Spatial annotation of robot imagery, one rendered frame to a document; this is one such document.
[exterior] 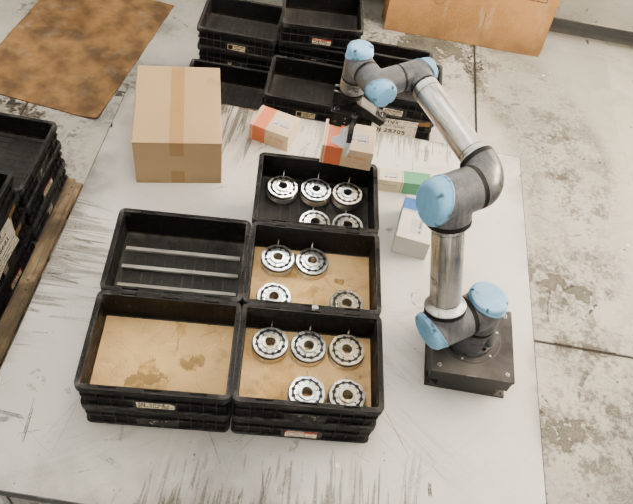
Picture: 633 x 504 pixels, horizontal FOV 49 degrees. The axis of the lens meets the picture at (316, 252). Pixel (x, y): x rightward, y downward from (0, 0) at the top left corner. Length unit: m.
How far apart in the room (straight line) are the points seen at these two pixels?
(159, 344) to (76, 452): 0.36
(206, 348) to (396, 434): 0.61
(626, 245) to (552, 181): 0.51
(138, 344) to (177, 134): 0.78
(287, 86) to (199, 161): 1.10
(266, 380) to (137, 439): 0.39
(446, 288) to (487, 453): 0.55
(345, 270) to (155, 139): 0.78
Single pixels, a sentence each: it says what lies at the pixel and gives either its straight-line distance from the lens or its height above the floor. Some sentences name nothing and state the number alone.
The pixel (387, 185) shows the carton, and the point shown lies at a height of 0.73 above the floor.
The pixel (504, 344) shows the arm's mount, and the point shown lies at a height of 0.81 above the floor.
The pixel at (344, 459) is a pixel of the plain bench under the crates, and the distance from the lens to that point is 2.05.
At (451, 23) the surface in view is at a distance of 4.64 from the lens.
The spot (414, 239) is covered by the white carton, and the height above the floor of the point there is 0.79.
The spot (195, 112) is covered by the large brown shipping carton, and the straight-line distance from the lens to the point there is 2.52.
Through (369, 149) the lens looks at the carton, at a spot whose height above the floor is 1.12.
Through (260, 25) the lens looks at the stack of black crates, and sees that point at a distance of 3.84.
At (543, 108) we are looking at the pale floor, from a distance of 4.41.
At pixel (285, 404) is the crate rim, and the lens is 1.83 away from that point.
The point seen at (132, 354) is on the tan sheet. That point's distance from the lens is 2.02.
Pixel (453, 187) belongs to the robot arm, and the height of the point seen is 1.41.
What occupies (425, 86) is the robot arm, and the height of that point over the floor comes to 1.42.
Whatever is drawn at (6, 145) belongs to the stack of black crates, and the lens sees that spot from 3.24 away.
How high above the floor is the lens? 2.59
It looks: 53 degrees down
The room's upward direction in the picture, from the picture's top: 11 degrees clockwise
